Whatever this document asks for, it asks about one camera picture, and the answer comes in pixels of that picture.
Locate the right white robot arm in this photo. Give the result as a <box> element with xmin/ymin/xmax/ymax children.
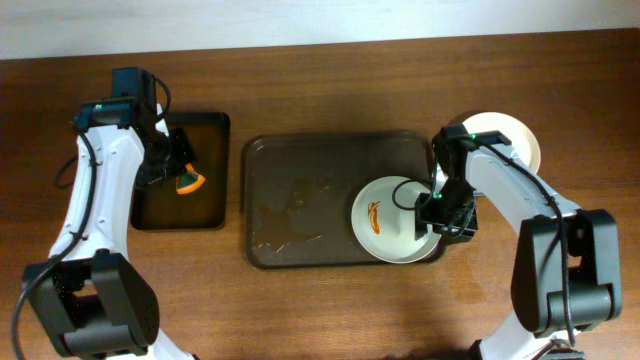
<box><xmin>414</xmin><ymin>125</ymin><xmax>623</xmax><ymax>360</ymax></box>

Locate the white plate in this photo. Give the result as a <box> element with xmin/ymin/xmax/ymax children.
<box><xmin>351</xmin><ymin>176</ymin><xmax>441</xmax><ymax>264</ymax></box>
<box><xmin>462</xmin><ymin>112</ymin><xmax>541</xmax><ymax>173</ymax></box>

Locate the large brown serving tray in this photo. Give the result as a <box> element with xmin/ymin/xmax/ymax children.
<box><xmin>243</xmin><ymin>130</ymin><xmax>431</xmax><ymax>270</ymax></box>

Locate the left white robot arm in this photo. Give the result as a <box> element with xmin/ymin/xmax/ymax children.
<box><xmin>10</xmin><ymin>67</ymin><xmax>205</xmax><ymax>359</ymax></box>

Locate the orange green sponge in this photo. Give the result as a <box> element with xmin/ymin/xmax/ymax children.
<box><xmin>176</xmin><ymin>163</ymin><xmax>206</xmax><ymax>195</ymax></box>

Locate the small black water tray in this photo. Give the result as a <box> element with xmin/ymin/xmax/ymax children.
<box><xmin>130</xmin><ymin>112</ymin><xmax>230</xmax><ymax>231</ymax></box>

